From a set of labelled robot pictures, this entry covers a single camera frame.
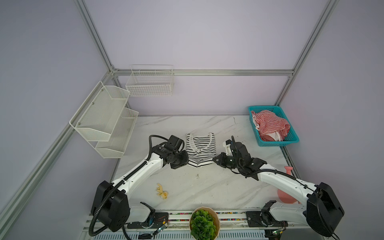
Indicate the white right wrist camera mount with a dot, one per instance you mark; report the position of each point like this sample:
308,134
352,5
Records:
227,145

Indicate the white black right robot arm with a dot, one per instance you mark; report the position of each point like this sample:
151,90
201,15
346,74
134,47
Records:
318,206

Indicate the black white striped tank top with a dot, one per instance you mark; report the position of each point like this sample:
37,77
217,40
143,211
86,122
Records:
201,149

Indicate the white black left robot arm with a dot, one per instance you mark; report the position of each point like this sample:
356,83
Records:
111,209

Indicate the teal plastic basket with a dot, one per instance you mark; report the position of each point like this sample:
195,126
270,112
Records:
290,139

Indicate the white mesh two-tier shelf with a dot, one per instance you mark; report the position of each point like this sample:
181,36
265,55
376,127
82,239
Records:
105,121

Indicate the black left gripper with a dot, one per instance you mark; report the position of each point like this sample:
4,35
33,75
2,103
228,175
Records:
185,160

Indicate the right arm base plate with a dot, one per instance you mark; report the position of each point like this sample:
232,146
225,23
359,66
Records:
263,219

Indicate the white wire wall basket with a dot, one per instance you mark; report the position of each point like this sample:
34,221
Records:
151,80

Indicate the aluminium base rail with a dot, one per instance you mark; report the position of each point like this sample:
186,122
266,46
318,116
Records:
233,226

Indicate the pink watering can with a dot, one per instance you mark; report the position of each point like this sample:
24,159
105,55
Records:
284,197

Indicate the yellow banana peel toy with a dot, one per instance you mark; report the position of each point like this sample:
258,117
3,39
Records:
160,192

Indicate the green plant in pot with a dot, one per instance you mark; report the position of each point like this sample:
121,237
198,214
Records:
204,224

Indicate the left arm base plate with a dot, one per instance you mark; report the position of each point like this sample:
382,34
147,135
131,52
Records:
154,221

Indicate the red white striped tank top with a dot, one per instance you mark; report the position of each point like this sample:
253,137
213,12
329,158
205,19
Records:
271,128

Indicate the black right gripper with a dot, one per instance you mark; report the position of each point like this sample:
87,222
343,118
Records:
220,161

